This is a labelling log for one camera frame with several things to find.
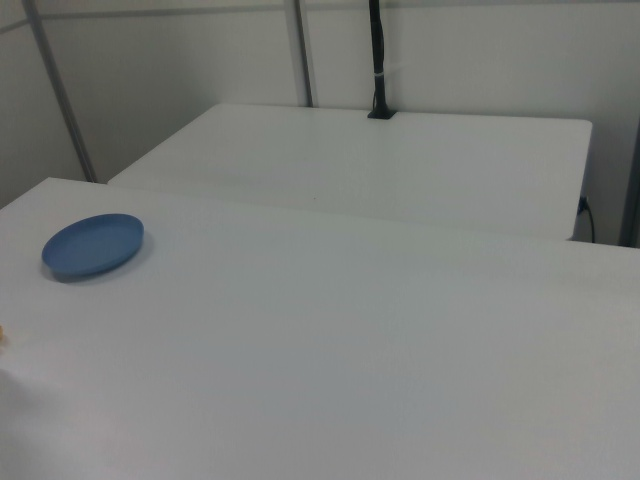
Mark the white side table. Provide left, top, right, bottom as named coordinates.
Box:
left=106, top=102, right=594, bottom=242

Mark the blue round plate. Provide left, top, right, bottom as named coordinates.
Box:
left=40, top=212, right=147, bottom=284

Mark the grey double partition post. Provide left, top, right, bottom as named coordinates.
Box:
left=283, top=0, right=315, bottom=108

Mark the black camera pole with base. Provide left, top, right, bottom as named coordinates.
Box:
left=366, top=0, right=399, bottom=122

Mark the black cable at wall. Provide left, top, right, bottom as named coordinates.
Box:
left=576, top=195, right=597, bottom=245

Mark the grey partition frame post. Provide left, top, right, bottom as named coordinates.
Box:
left=21, top=0, right=99, bottom=184

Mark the grey wall post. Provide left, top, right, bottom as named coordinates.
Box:
left=618, top=0, right=640, bottom=248

